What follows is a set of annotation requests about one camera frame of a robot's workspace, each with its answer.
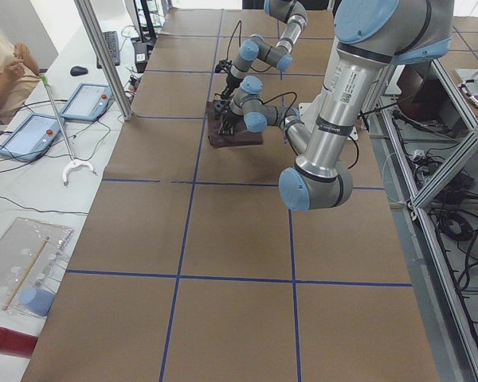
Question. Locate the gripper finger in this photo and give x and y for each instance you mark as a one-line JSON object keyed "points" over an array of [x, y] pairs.
{"points": [[226, 93], [227, 128]]}

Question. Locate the near teach pendant tablet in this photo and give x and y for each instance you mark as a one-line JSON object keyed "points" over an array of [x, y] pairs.
{"points": [[32, 138]]}

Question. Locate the wooden dowel rod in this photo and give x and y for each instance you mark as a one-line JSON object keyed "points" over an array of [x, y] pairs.
{"points": [[22, 278]]}

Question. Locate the light blue plastic cup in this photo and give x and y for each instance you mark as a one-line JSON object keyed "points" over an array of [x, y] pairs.
{"points": [[37, 300]]}

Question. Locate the brown t-shirt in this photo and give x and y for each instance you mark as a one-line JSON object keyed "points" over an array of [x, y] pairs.
{"points": [[242, 136]]}

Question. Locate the black computer mouse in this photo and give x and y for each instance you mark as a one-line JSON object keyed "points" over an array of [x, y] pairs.
{"points": [[78, 70]]}

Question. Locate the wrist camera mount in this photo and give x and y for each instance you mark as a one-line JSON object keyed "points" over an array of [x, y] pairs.
{"points": [[220, 107], [223, 66]]}

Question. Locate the teach pendant tablet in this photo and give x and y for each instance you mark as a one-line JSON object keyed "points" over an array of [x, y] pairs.
{"points": [[32, 138], [87, 103]]}

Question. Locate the far teach pendant tablet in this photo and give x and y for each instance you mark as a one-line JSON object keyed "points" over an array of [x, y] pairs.
{"points": [[87, 103]]}

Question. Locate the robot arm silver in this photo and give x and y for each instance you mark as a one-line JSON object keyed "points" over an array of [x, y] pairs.
{"points": [[369, 35], [255, 47]]}

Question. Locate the white reacher grabber tool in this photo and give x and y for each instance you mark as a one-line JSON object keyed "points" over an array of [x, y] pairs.
{"points": [[74, 163]]}

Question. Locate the black computer keyboard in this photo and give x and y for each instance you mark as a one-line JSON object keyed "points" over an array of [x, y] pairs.
{"points": [[112, 43]]}

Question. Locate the seated person beige shirt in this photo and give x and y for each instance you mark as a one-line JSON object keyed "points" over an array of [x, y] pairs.
{"points": [[19, 75]]}

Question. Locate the aluminium frame post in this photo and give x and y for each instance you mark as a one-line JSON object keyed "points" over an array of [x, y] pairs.
{"points": [[94, 32]]}

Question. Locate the red object at edge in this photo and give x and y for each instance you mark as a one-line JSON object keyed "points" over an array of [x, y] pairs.
{"points": [[16, 344]]}

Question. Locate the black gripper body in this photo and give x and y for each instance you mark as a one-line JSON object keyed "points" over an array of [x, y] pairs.
{"points": [[229, 118], [228, 85]]}

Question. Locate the blue tape line lengthwise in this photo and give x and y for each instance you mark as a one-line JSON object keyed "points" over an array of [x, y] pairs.
{"points": [[299, 374]]}

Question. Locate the silver foil bag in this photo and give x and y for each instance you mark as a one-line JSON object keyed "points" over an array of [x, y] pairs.
{"points": [[18, 245]]}

